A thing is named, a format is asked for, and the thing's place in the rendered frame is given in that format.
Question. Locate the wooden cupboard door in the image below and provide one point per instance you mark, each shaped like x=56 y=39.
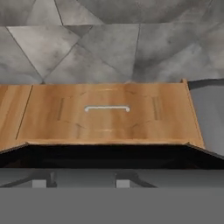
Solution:
x=11 y=113

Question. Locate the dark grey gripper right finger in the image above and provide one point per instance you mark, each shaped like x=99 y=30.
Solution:
x=125 y=176

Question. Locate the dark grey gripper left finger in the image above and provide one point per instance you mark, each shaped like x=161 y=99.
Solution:
x=43 y=177

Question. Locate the wooden drawer front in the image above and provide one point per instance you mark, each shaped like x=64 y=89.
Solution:
x=110 y=128

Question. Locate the grey appliance front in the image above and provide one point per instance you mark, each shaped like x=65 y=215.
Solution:
x=210 y=116

